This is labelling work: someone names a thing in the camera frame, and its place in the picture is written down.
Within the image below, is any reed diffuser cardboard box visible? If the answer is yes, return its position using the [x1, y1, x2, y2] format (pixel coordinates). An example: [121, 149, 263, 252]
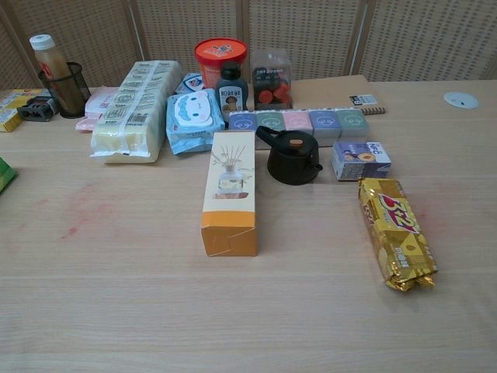
[200, 130, 259, 258]

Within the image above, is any clear box with orange pieces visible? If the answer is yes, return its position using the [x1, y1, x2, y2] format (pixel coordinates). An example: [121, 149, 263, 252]
[252, 49, 295, 111]

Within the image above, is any yellow printed box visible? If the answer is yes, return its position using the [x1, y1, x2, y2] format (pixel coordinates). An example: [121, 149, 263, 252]
[0, 88, 50, 134]

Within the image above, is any black teapot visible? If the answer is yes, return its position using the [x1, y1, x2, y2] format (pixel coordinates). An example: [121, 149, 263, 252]
[255, 125, 324, 187]

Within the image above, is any pastel tissue pack row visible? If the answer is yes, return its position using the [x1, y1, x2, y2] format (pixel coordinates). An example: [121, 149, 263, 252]
[227, 108, 370, 141]

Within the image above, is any blue cartoon wet wipes pack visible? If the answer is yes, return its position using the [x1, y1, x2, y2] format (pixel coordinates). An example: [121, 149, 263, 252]
[165, 88, 226, 158]

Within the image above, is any dark sauce bottle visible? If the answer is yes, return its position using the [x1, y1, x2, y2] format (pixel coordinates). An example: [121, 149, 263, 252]
[215, 61, 249, 123]

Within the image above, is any purple NFC juice carton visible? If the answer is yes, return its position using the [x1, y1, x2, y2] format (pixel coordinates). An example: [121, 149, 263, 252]
[330, 141, 392, 182]

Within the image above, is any blue white soap packet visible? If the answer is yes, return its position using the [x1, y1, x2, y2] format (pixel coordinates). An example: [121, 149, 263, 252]
[175, 71, 207, 96]

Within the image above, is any kraft spiral notebook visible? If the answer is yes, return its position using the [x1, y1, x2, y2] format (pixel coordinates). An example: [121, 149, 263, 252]
[289, 75, 388, 116]

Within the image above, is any orange lidded paper tub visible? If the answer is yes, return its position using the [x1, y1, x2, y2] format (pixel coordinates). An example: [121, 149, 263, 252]
[194, 39, 249, 89]

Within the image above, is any long yellow plastic-wrapped pack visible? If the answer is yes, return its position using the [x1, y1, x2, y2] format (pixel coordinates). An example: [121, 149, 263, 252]
[89, 59, 182, 165]

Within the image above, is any gold foil biscuit pack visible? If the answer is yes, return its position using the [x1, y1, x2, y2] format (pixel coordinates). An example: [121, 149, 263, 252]
[357, 177, 440, 292]

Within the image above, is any wooden perforated folding screen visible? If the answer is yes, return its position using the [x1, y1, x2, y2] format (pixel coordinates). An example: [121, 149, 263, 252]
[0, 0, 497, 91]

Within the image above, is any pink packet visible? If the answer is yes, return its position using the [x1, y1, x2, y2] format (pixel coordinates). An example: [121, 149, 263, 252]
[75, 85, 119, 134]

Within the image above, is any black mesh pen holder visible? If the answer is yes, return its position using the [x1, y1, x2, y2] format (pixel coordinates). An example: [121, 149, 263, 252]
[37, 61, 92, 120]

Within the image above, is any black binder clip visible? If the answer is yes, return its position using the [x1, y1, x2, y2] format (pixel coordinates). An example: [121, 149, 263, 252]
[16, 97, 56, 123]

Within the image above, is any white-capped drink bottle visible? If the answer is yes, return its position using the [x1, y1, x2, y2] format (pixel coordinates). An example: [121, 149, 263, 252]
[30, 33, 78, 113]

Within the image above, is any green package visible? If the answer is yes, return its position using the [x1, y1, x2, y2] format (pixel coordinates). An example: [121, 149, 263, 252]
[0, 156, 19, 194]

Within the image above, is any white table cable grommet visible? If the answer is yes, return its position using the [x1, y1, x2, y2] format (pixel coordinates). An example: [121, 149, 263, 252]
[444, 92, 481, 110]

